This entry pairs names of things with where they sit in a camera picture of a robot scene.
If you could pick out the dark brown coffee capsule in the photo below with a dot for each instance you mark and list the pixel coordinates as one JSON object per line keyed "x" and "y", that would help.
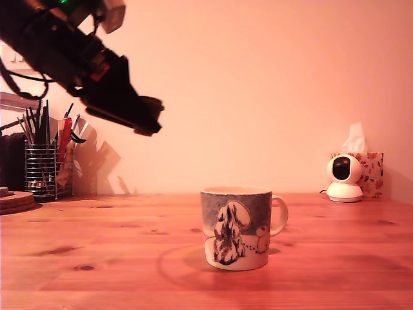
{"x": 151, "y": 113}

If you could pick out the steel spatula blade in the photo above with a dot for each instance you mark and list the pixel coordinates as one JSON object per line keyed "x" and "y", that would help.
{"x": 87, "y": 129}

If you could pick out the slim silver utensil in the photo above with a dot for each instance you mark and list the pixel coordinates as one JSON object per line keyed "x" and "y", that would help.
{"x": 76, "y": 121}

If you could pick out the red utensil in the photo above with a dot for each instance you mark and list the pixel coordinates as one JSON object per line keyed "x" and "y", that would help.
{"x": 65, "y": 132}

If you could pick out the thin black stick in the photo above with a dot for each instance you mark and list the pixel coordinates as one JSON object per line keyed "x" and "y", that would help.
{"x": 38, "y": 111}

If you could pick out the black flat tapered utensil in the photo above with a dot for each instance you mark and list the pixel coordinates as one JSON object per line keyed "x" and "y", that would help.
{"x": 45, "y": 129}

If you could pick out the black chopstick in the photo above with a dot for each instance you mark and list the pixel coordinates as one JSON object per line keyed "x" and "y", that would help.
{"x": 30, "y": 124}

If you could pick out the round cork trivet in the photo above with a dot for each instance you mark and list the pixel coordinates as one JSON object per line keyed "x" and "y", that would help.
{"x": 17, "y": 203}

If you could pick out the small cork coaster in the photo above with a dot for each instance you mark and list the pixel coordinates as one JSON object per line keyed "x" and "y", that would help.
{"x": 4, "y": 192}

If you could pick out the mug with snowy tree print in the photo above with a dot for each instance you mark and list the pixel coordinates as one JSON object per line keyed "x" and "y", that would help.
{"x": 234, "y": 226}

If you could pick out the white tissue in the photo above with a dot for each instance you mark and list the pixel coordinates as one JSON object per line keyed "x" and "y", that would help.
{"x": 355, "y": 139}

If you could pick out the floral tissue box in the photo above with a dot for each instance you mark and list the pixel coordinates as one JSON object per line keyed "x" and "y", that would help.
{"x": 374, "y": 174}

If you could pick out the white wall switch plate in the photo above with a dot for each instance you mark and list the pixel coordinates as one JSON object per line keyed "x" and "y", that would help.
{"x": 13, "y": 63}

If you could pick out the grey metal shelf rail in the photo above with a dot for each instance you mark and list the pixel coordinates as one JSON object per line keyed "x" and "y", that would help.
{"x": 19, "y": 102}

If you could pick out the small white round camera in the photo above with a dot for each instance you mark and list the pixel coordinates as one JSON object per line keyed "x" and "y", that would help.
{"x": 343, "y": 190}

